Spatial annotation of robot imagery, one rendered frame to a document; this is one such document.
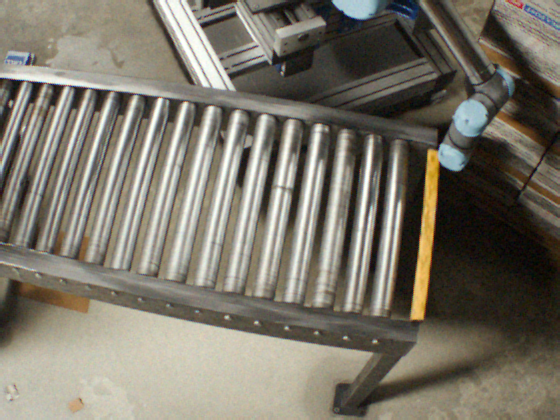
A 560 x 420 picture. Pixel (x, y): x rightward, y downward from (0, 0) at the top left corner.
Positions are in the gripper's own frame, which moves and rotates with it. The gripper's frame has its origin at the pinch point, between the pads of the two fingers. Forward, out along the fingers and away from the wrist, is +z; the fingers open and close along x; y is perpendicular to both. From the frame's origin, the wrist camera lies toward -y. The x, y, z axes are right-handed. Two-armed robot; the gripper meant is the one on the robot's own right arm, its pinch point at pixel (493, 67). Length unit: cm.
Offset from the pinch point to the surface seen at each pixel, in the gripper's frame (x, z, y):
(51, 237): 71, -96, -5
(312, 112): 35, -37, -5
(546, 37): -9.5, 3.9, 18.8
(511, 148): -15.8, 2.6, -33.6
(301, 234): 22, -66, -5
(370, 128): 21.0, -33.4, -4.9
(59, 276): 64, -103, -5
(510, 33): -0.4, 3.5, 12.9
